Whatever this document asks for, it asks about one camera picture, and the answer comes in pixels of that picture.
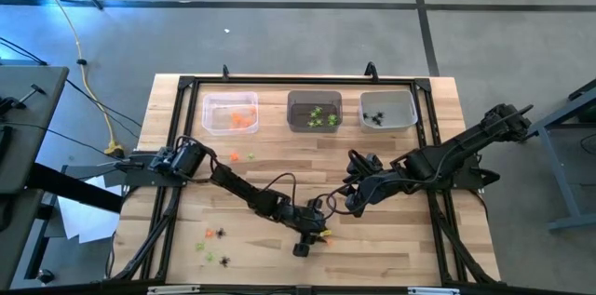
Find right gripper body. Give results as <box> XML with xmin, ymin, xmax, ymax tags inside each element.
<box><xmin>346</xmin><ymin>176</ymin><xmax>397</xmax><ymax>217</ymax></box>

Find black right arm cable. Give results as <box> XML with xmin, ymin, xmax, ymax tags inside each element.
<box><xmin>324</xmin><ymin>181</ymin><xmax>360</xmax><ymax>217</ymax></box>

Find grey side table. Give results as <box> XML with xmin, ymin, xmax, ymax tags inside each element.
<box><xmin>0</xmin><ymin>187</ymin><xmax>46</xmax><ymax>289</ymax></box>
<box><xmin>0</xmin><ymin>65</ymin><xmax>70</xmax><ymax>194</ymax></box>

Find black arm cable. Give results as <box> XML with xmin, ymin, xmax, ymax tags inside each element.
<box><xmin>259</xmin><ymin>172</ymin><xmax>337</xmax><ymax>215</ymax></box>
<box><xmin>324</xmin><ymin>181</ymin><xmax>360</xmax><ymax>217</ymax></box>

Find yellow floor cable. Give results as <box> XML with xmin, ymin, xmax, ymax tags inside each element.
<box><xmin>22</xmin><ymin>0</ymin><xmax>126</xmax><ymax>156</ymax></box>

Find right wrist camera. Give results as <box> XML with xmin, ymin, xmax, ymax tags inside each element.
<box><xmin>360</xmin><ymin>152</ymin><xmax>386</xmax><ymax>178</ymax></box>

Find black clamp with silver rod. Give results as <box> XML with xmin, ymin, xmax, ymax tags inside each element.
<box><xmin>96</xmin><ymin>158</ymin><xmax>157</xmax><ymax>173</ymax></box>

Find white plastic bin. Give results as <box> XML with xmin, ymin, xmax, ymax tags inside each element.
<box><xmin>358</xmin><ymin>88</ymin><xmax>419</xmax><ymax>134</ymax></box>

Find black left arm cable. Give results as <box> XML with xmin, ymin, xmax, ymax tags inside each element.
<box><xmin>259</xmin><ymin>172</ymin><xmax>337</xmax><ymax>215</ymax></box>

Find smoky grey plastic bin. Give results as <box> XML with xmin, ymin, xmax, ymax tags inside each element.
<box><xmin>286</xmin><ymin>89</ymin><xmax>345</xmax><ymax>134</ymax></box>

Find blue-grey metal table frame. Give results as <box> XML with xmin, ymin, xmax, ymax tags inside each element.
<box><xmin>511</xmin><ymin>78</ymin><xmax>596</xmax><ymax>234</ymax></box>

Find white light bar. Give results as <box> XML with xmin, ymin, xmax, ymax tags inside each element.
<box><xmin>408</xmin><ymin>287</ymin><xmax>461</xmax><ymax>295</ymax></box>
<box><xmin>147</xmin><ymin>285</ymin><xmax>201</xmax><ymax>295</ymax></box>

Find white paper sheets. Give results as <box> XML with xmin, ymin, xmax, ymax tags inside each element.
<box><xmin>56</xmin><ymin>182</ymin><xmax>123</xmax><ymax>245</ymax></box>

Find black caster wheel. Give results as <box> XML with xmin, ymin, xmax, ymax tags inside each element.
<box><xmin>35</xmin><ymin>269</ymin><xmax>56</xmax><ymax>286</ymax></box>

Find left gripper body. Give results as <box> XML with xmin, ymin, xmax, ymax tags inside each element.
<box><xmin>281</xmin><ymin>205</ymin><xmax>330</xmax><ymax>259</ymax></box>

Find clear plastic bin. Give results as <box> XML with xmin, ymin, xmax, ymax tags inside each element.
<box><xmin>201</xmin><ymin>90</ymin><xmax>260</xmax><ymax>136</ymax></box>

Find black support beam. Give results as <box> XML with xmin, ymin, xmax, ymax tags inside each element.
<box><xmin>25</xmin><ymin>162</ymin><xmax>125</xmax><ymax>215</ymax></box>

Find black desk clamp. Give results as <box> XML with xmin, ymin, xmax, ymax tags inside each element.
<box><xmin>0</xmin><ymin>83</ymin><xmax>48</xmax><ymax>117</ymax></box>

